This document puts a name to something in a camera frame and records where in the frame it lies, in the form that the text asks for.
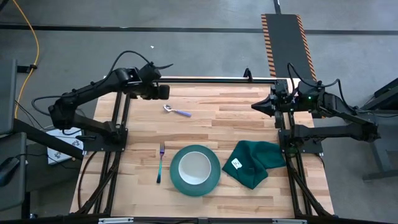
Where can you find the black mat with orange stripes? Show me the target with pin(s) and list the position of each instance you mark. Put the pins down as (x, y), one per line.
(286, 46)

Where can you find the black computer mouse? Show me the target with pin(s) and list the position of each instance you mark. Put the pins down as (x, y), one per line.
(8, 169)

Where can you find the black floor tape line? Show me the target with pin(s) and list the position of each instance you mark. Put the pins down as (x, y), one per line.
(124, 29)

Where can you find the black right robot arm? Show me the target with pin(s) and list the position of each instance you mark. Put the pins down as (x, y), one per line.
(335, 130)

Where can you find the dark green cloth napkin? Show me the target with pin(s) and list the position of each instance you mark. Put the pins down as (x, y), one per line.
(252, 168)

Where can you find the dark grey side table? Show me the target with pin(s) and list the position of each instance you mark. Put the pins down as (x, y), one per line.
(385, 155)

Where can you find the iridescent blue purple fork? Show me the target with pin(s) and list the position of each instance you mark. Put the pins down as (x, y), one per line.
(160, 161)

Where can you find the teal green plate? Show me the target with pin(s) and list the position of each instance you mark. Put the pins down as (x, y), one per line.
(173, 171)

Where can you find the white printed booklet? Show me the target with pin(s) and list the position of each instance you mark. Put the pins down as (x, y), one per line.
(62, 152)

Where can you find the silver metal bracket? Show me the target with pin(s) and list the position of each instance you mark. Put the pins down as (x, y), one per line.
(115, 220)
(289, 221)

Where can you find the grey desk panel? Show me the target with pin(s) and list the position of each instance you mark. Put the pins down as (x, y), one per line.
(7, 93)
(18, 199)

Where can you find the black metal table frame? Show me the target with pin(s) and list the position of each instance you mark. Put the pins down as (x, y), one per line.
(217, 80)

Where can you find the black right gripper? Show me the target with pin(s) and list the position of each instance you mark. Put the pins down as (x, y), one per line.
(283, 98)

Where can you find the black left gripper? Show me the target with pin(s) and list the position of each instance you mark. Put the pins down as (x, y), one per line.
(148, 91)

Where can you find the black diagonal beam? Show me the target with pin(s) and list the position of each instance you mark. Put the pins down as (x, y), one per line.
(40, 137)

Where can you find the white ceramic bowl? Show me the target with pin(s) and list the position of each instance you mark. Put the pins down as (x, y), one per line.
(195, 168)

